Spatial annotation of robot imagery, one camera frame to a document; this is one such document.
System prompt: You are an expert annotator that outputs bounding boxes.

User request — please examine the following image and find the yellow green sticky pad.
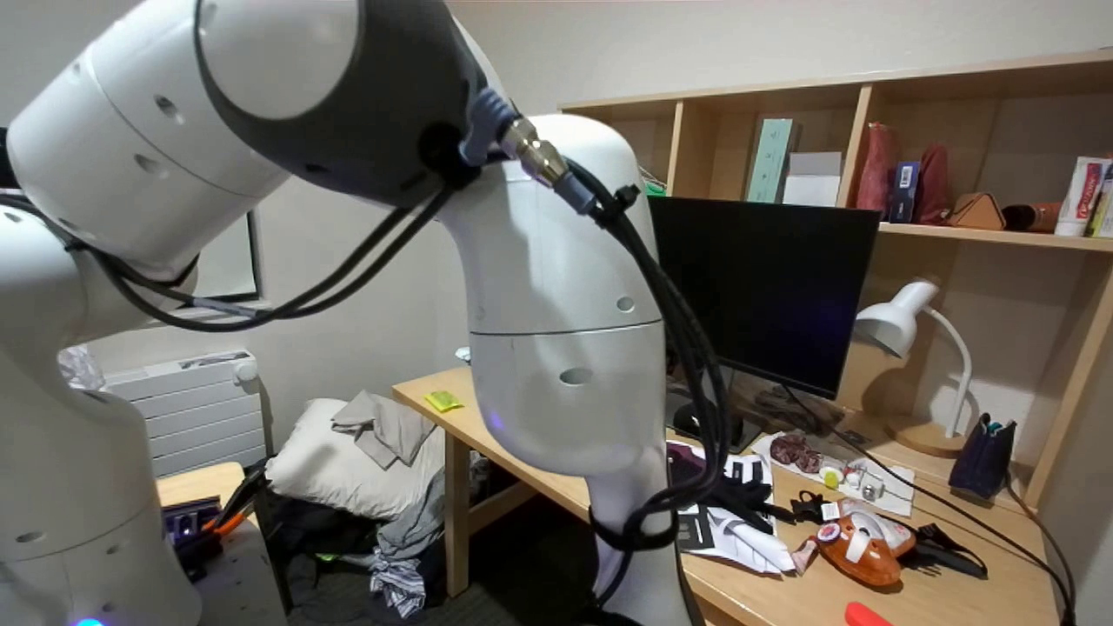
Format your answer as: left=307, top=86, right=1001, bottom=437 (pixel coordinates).
left=425, top=391, right=461, bottom=413

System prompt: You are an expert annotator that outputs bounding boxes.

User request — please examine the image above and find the black computer monitor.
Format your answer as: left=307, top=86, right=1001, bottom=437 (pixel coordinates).
left=649, top=200, right=881, bottom=398

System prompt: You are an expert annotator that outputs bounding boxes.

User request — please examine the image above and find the teal book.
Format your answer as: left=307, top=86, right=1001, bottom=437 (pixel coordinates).
left=749, top=119, right=795, bottom=203

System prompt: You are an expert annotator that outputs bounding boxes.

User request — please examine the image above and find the pile of clothes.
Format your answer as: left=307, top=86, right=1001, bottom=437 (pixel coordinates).
left=265, top=392, right=446, bottom=619

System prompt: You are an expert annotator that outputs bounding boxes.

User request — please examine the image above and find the white box on shelf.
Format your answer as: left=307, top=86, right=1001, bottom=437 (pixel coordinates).
left=782, top=153, right=841, bottom=209

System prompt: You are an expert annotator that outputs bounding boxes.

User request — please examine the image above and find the light wood desk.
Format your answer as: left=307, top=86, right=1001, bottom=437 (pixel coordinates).
left=394, top=368, right=1062, bottom=626

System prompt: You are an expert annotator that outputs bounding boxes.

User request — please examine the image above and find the white desk lamp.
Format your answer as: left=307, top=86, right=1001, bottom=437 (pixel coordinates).
left=851, top=277, right=984, bottom=461

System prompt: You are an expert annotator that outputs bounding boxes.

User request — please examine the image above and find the white radiator heater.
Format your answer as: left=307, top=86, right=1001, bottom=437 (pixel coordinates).
left=103, top=350, right=267, bottom=478

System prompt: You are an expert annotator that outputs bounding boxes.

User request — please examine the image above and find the orange white tape dispenser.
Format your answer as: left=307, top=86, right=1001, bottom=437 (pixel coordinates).
left=815, top=515, right=913, bottom=593

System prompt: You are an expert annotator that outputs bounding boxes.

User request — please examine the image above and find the red small object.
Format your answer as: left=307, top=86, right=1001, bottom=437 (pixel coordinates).
left=844, top=601, right=891, bottom=626

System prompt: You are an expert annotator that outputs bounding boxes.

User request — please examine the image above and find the dark blue pen holder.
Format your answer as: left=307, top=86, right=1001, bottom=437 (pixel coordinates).
left=950, top=413, right=1015, bottom=505

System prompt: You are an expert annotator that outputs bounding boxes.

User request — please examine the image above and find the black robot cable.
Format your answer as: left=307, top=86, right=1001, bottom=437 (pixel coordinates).
left=66, top=116, right=745, bottom=626

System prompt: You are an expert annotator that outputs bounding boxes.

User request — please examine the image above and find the wooden wall shelf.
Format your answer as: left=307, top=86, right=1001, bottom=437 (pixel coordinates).
left=585, top=57, right=1113, bottom=505

